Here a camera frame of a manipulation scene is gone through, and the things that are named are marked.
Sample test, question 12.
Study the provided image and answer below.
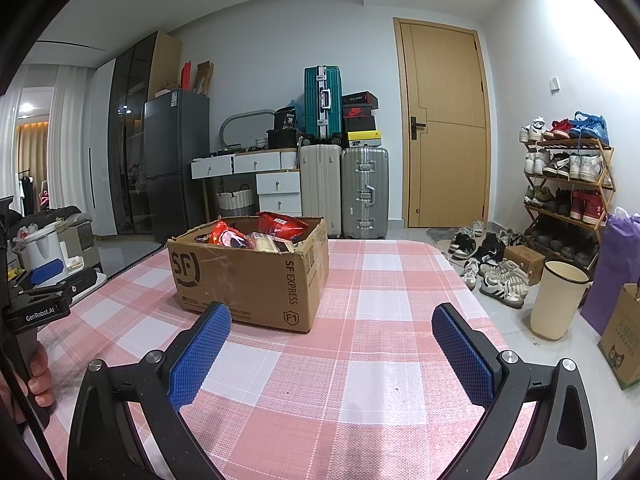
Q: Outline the black printed bag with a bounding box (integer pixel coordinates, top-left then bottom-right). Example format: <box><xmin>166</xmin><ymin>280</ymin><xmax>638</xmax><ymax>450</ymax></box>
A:
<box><xmin>273</xmin><ymin>105</ymin><xmax>300</xmax><ymax>131</ymax></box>

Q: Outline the brown paper bag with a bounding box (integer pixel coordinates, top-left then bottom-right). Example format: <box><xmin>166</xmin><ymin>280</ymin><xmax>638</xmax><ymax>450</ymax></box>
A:
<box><xmin>597</xmin><ymin>282</ymin><xmax>640</xmax><ymax>392</ymax></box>

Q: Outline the cream suitcase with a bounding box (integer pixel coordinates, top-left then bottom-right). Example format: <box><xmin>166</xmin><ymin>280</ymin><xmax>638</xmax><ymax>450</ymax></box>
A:
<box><xmin>298</xmin><ymin>144</ymin><xmax>343</xmax><ymax>238</ymax></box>

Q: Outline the black storage box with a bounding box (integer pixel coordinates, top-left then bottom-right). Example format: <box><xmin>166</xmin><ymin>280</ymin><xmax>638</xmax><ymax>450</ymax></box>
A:
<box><xmin>266</xmin><ymin>129</ymin><xmax>301</xmax><ymax>150</ymax></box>

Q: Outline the woven laundry basket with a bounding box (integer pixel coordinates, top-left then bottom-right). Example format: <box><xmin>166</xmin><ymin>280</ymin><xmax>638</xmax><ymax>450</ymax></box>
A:
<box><xmin>216</xmin><ymin>185</ymin><xmax>256</xmax><ymax>211</ymax></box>

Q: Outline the pile of loose shoes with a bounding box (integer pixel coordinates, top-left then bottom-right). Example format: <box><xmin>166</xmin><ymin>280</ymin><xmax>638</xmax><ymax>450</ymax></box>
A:
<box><xmin>447</xmin><ymin>220</ymin><xmax>531</xmax><ymax>310</ymax></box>

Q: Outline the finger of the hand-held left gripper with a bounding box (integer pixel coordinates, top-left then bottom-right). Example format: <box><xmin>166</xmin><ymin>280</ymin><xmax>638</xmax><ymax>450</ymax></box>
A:
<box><xmin>27</xmin><ymin>258</ymin><xmax>71</xmax><ymax>287</ymax></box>
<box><xmin>10</xmin><ymin>267</ymin><xmax>99</xmax><ymax>306</ymax></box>

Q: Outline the brown cardboard box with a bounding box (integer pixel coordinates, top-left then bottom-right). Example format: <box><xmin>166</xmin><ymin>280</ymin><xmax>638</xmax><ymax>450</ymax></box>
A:
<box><xmin>166</xmin><ymin>215</ymin><xmax>330</xmax><ymax>333</ymax></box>

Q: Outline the white kettle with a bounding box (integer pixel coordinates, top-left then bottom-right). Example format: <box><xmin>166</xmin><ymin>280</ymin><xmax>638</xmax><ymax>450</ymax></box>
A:
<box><xmin>20</xmin><ymin>227</ymin><xmax>73</xmax><ymax>281</ymax></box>

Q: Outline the dark glass cabinet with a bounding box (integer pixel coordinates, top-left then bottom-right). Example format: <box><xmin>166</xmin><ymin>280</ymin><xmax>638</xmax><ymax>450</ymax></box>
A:
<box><xmin>107</xmin><ymin>32</ymin><xmax>183</xmax><ymax>236</ymax></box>

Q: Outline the arched mirror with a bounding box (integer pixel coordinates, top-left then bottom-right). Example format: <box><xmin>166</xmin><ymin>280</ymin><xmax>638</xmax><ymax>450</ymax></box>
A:
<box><xmin>218</xmin><ymin>108</ymin><xmax>276</xmax><ymax>148</ymax></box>

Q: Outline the wooden shoe rack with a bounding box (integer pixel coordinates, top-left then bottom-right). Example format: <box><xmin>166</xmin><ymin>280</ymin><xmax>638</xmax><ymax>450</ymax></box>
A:
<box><xmin>520</xmin><ymin>135</ymin><xmax>616</xmax><ymax>271</ymax></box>

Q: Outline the grey door mat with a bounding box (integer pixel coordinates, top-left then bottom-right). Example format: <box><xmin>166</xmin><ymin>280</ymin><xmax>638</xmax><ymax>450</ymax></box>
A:
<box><xmin>426</xmin><ymin>227</ymin><xmax>463</xmax><ymax>248</ymax></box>

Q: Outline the pink checked tablecloth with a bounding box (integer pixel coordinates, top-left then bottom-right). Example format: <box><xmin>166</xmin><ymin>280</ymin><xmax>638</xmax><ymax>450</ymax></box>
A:
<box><xmin>37</xmin><ymin>239</ymin><xmax>546</xmax><ymax>480</ymax></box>

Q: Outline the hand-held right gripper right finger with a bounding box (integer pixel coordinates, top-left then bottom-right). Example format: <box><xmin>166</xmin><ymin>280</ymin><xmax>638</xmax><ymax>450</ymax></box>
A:
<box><xmin>431</xmin><ymin>303</ymin><xmax>596</xmax><ymax>480</ymax></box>

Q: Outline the shoe rack with shoes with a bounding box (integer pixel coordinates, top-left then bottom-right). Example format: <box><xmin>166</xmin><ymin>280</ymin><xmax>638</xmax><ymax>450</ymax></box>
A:
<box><xmin>517</xmin><ymin>111</ymin><xmax>613</xmax><ymax>266</ymax></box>

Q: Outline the yellow and black shoe box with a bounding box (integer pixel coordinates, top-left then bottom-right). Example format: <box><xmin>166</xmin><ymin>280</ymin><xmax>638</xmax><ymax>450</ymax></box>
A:
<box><xmin>345</xmin><ymin>131</ymin><xmax>383</xmax><ymax>148</ymax></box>

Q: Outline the person's left hand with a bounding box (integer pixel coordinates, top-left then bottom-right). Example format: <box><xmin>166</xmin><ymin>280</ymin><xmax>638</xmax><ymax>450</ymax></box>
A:
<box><xmin>0</xmin><ymin>344</ymin><xmax>54</xmax><ymax>427</ymax></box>

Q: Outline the white drawer desk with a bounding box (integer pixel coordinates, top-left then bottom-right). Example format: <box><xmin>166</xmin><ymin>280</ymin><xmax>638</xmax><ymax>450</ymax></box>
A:
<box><xmin>190</xmin><ymin>149</ymin><xmax>302</xmax><ymax>221</ymax></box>

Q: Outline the green suitcase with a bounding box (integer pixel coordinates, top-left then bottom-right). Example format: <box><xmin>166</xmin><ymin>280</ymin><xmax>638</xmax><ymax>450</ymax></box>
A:
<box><xmin>303</xmin><ymin>65</ymin><xmax>343</xmax><ymax>143</ymax></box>

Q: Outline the purple plastic bag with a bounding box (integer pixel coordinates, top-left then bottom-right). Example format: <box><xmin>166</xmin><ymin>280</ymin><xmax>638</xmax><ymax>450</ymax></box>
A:
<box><xmin>580</xmin><ymin>207</ymin><xmax>640</xmax><ymax>336</ymax></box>

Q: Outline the red and white snack packet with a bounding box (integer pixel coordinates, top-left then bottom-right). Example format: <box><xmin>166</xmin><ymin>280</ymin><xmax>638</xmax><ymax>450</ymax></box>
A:
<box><xmin>209</xmin><ymin>220</ymin><xmax>243</xmax><ymax>247</ymax></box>

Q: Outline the dark jacket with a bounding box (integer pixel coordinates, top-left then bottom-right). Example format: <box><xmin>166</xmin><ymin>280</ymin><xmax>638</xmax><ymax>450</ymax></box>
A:
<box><xmin>10</xmin><ymin>205</ymin><xmax>93</xmax><ymax>241</ymax></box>

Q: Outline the cream trash bin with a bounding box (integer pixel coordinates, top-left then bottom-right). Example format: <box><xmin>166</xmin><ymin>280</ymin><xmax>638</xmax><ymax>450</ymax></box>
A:
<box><xmin>530</xmin><ymin>260</ymin><xmax>592</xmax><ymax>342</ymax></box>

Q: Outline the small cardboard box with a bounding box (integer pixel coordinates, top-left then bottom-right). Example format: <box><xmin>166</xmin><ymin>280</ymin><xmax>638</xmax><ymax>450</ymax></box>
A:
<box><xmin>502</xmin><ymin>245</ymin><xmax>546</xmax><ymax>286</ymax></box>

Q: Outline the flat cardboard piece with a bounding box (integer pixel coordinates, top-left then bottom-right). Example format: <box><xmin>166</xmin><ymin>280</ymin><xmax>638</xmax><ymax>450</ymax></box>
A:
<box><xmin>194</xmin><ymin>61</ymin><xmax>215</xmax><ymax>97</ymax></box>

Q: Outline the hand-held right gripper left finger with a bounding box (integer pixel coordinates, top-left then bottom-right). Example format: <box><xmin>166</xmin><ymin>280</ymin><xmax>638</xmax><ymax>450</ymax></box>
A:
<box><xmin>67</xmin><ymin>301</ymin><xmax>233</xmax><ymax>480</ymax></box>

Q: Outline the yellow snack packet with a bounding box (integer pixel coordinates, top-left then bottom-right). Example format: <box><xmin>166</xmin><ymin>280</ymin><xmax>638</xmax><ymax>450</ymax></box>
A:
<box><xmin>250</xmin><ymin>232</ymin><xmax>296</xmax><ymax>253</ymax></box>

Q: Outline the dark grey refrigerator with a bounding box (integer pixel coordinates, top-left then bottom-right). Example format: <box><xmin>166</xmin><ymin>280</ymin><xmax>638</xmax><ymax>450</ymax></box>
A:
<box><xmin>142</xmin><ymin>89</ymin><xmax>211</xmax><ymax>243</ymax></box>

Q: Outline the wooden door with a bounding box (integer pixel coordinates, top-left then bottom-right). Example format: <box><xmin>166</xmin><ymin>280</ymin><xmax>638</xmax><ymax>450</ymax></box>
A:
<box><xmin>393</xmin><ymin>17</ymin><xmax>491</xmax><ymax>229</ymax></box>

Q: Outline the large red chips packet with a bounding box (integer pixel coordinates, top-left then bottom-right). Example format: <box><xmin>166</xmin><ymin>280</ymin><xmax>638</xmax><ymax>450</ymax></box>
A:
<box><xmin>256</xmin><ymin>211</ymin><xmax>309</xmax><ymax>241</ymax></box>

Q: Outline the silver suitcase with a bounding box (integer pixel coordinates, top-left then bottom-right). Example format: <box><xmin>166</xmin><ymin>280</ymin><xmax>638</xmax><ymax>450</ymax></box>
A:
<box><xmin>341</xmin><ymin>146</ymin><xmax>390</xmax><ymax>240</ymax></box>

